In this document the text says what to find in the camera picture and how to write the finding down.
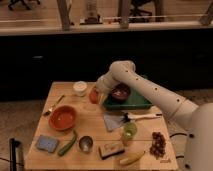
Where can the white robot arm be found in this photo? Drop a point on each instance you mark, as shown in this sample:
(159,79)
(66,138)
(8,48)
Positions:
(197,120)

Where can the orange apple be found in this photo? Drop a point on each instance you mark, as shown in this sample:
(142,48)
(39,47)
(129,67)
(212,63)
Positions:
(94,96)

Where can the small metal cup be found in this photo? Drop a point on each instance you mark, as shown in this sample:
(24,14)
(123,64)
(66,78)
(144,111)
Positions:
(86,144)

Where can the bunch of dark grapes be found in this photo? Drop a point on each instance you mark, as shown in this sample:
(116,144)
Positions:
(158,145)

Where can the wooden block eraser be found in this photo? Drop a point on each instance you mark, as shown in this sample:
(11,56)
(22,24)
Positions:
(110,149)

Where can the white paper cup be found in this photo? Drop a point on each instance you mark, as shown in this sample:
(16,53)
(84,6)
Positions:
(80,88)

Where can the orange plastic bowl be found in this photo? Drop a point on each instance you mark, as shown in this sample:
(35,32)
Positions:
(62,118)

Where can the blue sponge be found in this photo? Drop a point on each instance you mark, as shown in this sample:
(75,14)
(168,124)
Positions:
(46,143)

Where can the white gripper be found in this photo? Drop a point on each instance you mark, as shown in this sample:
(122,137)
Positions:
(104,84)

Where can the dark purple bowl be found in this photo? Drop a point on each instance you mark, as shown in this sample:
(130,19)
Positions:
(120,93)

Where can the metal fork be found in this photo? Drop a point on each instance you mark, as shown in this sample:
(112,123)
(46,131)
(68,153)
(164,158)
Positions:
(50,110)

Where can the blue-grey cloth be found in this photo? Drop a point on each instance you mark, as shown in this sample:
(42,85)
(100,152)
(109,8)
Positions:
(113,121)

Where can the green plastic tray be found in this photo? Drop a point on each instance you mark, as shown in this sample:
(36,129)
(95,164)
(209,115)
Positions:
(134,101)

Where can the green okra pod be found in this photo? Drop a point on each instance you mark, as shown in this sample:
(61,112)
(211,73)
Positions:
(68,146)

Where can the yellow banana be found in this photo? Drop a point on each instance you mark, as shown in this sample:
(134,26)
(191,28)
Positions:
(131,158)

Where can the black stand post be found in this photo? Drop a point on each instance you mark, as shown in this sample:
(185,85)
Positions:
(13,146)

